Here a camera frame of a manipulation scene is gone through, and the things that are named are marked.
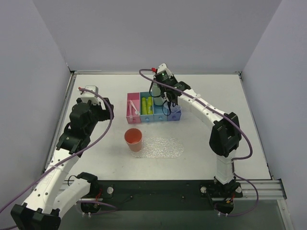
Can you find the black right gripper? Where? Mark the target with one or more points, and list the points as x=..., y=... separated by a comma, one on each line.
x=168, y=96

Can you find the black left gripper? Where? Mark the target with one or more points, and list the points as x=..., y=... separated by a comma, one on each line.
x=105, y=111

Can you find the green plastic cup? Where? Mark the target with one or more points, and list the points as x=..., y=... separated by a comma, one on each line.
x=156, y=94

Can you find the orange plastic cup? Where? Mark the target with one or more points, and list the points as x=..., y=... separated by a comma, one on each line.
x=133, y=138

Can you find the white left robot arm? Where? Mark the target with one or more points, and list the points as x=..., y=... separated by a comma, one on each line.
x=44, y=208

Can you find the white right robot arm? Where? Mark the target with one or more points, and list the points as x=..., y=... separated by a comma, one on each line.
x=224, y=138

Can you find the large green toothpaste tube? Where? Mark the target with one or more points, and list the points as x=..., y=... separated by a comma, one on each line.
x=150, y=105

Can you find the small green toothpaste tube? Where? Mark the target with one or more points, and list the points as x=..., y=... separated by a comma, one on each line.
x=144, y=106

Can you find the pink toothbrush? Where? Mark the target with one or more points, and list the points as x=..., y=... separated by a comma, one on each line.
x=130, y=111

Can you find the clear textured tray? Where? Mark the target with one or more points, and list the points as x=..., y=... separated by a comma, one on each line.
x=154, y=147

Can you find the light blue drawer bin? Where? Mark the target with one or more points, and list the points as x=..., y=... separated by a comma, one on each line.
x=159, y=113

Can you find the dark blue drawer bin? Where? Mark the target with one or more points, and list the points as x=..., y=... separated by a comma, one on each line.
x=174, y=116

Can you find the teal drawer bin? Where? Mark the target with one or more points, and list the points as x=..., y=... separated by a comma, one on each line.
x=146, y=118

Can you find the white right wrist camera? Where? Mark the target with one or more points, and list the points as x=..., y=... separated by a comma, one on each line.
x=163, y=70

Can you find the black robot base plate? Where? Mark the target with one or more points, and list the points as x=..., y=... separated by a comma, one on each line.
x=166, y=195

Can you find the aluminium table frame rail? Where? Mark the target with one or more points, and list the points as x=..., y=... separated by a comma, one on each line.
x=110, y=158

